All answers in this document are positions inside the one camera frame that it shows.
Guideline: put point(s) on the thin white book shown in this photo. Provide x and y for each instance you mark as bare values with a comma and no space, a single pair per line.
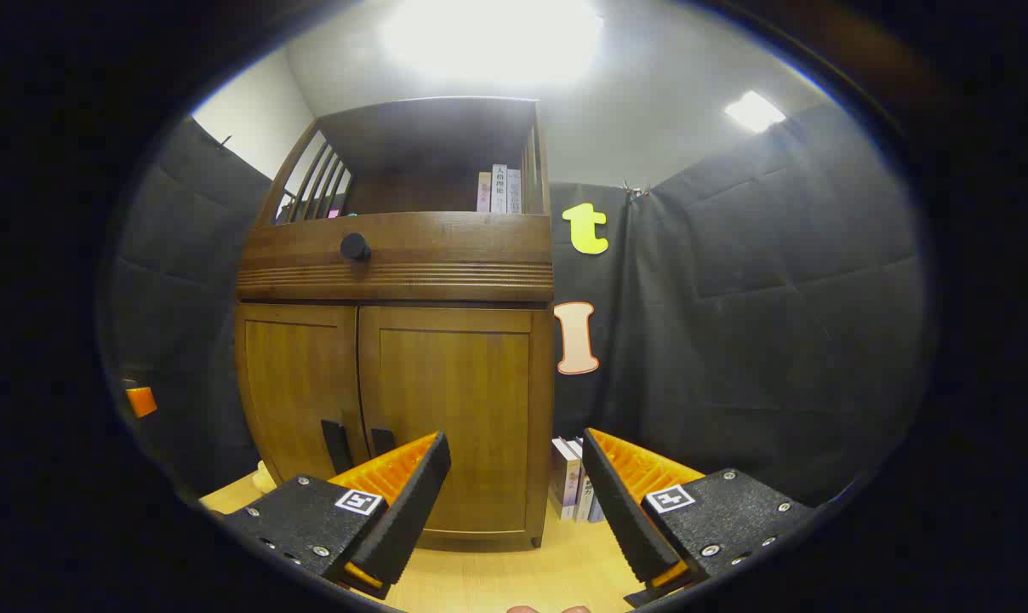
584,498

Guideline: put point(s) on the wooden cabinet door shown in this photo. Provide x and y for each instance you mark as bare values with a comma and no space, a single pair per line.
463,383
297,383

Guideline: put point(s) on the wooden double-door shoe cabinet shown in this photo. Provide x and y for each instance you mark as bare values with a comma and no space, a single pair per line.
412,281

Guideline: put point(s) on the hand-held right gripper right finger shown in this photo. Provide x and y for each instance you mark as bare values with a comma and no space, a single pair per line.
620,511

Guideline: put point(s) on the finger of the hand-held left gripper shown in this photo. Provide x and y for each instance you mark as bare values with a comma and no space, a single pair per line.
141,402

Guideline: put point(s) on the grey spine book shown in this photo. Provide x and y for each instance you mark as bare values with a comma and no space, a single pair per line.
514,191

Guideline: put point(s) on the small ceiling light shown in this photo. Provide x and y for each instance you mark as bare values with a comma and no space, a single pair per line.
754,111

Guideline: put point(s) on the pink spine book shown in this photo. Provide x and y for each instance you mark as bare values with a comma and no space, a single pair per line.
484,191

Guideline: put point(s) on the black round drawer knob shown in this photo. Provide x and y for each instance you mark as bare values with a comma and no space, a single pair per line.
355,247

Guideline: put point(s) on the white spine book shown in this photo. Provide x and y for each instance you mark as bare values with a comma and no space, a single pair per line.
499,189

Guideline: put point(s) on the large ceiling light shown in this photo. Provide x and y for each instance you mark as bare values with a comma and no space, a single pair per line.
493,38

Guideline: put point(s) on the pastel cover book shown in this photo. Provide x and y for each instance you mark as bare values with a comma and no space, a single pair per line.
562,481

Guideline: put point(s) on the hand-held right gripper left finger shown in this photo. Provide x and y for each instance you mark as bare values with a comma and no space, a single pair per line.
412,511

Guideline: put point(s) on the metal backdrop clip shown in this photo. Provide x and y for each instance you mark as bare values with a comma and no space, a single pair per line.
635,191

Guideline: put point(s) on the black backdrop cloth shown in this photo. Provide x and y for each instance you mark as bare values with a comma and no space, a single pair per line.
778,340

